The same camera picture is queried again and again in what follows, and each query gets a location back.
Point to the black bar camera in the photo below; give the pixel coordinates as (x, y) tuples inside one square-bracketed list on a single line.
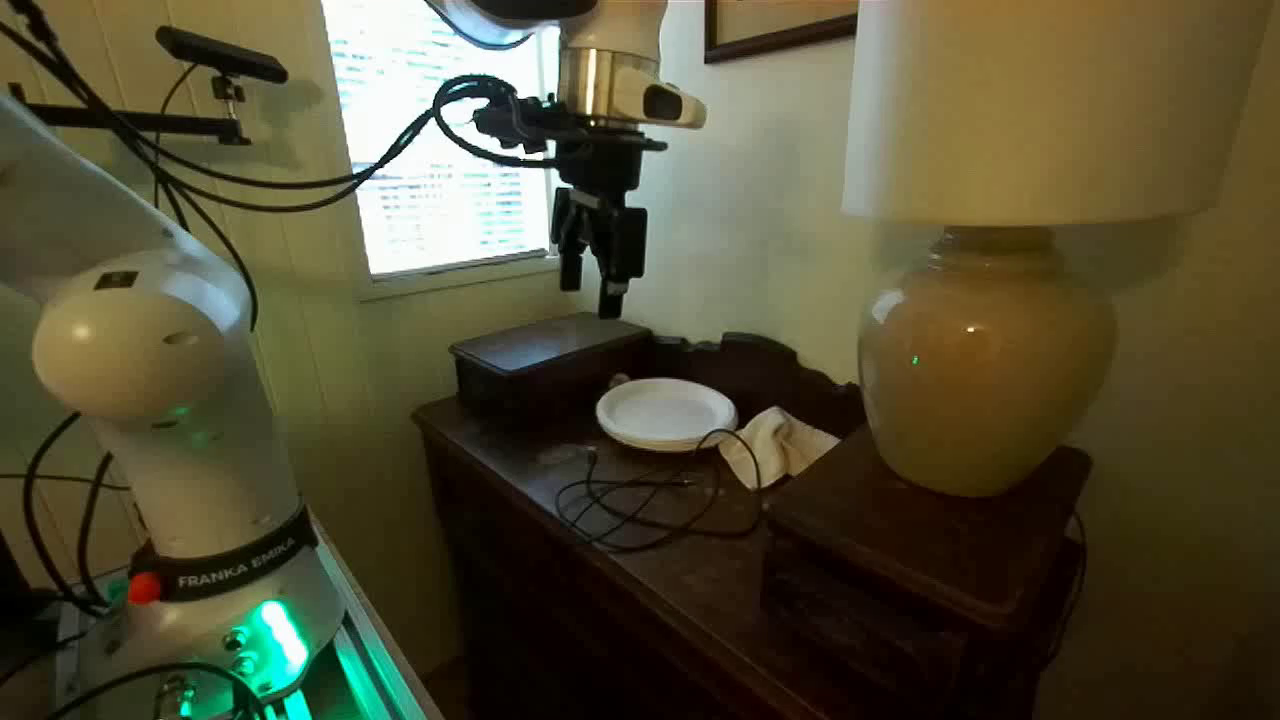
[(222, 52)]

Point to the white crumpled cloth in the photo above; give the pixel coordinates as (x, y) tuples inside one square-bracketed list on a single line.
[(784, 445)]

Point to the window with white blinds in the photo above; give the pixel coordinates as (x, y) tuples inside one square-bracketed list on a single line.
[(426, 203)]

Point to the white lamp shade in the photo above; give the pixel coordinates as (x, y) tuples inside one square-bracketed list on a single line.
[(1055, 104)]

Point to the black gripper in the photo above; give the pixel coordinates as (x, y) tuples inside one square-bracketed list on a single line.
[(600, 174)]

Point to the white plate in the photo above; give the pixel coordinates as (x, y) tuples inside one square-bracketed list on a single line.
[(666, 412)]

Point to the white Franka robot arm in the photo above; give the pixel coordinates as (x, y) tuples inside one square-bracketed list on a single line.
[(174, 440)]

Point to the small dark wooden drawer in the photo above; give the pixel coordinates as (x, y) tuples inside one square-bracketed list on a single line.
[(853, 594)]

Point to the dark framed picture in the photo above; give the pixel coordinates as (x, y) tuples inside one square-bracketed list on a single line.
[(775, 26)]

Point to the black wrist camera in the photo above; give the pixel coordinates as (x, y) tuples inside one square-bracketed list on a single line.
[(514, 121)]

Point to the beige ceramic lamp base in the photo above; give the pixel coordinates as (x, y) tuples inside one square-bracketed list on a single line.
[(984, 372)]

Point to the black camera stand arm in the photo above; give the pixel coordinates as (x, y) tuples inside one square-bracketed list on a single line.
[(133, 121)]

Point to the dark wooden dresser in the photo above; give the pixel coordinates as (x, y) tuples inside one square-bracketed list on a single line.
[(561, 585)]

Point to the wide dark wooden drawer box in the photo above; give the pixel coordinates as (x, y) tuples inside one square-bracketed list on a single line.
[(547, 360)]

